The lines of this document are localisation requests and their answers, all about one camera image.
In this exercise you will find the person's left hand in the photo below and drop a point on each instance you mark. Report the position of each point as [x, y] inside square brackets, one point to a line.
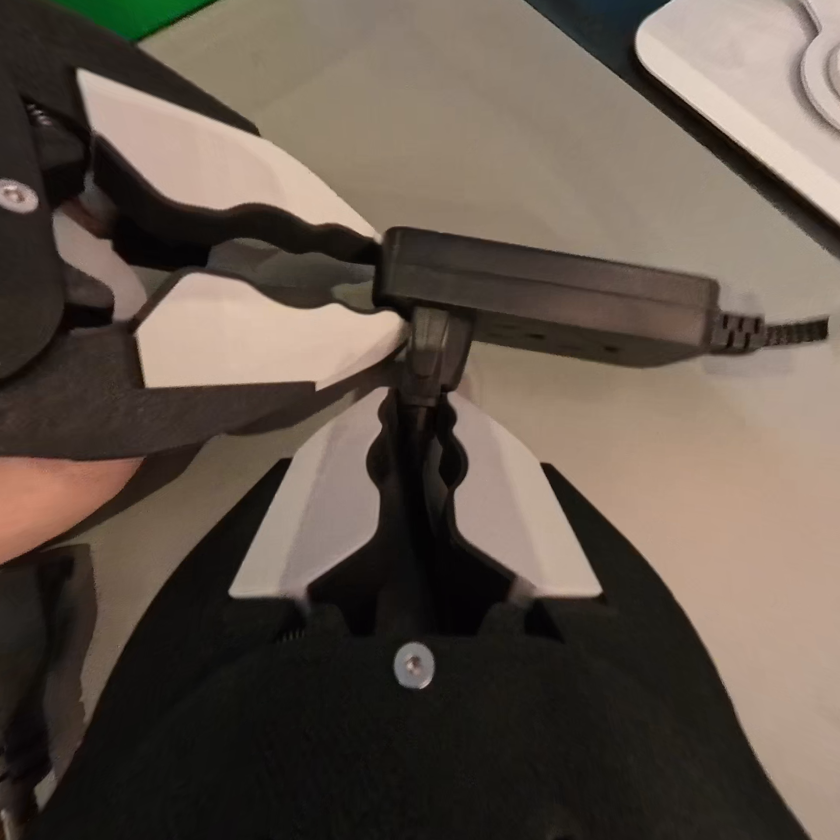
[46, 499]

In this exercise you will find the black power strip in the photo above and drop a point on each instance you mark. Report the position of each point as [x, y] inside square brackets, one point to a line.
[558, 289]

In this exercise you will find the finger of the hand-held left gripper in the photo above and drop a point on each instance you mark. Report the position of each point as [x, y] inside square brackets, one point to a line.
[249, 334]
[197, 151]

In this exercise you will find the green plastic bin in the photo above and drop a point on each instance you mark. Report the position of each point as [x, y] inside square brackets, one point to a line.
[170, 16]

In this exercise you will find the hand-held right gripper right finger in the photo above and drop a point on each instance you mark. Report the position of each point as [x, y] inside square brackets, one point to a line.
[525, 525]

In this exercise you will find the document holder with white base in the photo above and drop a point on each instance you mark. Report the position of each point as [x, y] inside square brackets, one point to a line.
[722, 85]

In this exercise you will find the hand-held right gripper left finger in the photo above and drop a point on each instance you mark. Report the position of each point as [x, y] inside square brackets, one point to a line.
[315, 518]

